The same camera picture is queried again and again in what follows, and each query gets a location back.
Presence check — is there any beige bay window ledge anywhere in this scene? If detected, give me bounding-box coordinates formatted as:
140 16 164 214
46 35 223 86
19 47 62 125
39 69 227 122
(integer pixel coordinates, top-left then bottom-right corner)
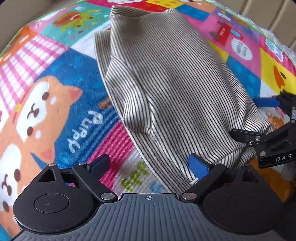
0 0 81 55

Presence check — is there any white quilted bed cover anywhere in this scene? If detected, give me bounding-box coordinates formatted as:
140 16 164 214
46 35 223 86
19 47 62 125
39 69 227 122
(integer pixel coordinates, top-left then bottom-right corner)
257 22 296 56

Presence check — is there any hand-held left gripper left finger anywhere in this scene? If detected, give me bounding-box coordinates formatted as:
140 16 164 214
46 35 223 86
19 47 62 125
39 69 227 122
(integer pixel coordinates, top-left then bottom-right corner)
36 153 119 204

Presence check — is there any colourful cartoon printed play mat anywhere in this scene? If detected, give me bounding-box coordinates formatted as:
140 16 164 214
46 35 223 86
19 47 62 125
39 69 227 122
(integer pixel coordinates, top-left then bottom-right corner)
0 0 296 237

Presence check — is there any beige upholstered headboard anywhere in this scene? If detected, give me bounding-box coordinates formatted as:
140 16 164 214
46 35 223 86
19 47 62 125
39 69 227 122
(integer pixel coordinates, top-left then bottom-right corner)
237 0 296 41

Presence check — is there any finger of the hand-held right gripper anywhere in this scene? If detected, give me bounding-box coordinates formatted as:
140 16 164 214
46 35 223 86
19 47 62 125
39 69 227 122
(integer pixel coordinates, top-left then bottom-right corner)
254 90 296 117
230 120 296 152

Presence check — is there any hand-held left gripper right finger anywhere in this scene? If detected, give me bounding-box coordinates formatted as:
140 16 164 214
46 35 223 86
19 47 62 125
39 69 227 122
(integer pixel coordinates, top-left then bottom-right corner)
180 154 262 204

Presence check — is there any beige striped knit garment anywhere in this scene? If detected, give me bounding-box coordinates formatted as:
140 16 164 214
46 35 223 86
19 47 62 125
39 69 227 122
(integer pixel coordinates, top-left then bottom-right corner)
93 5 275 194

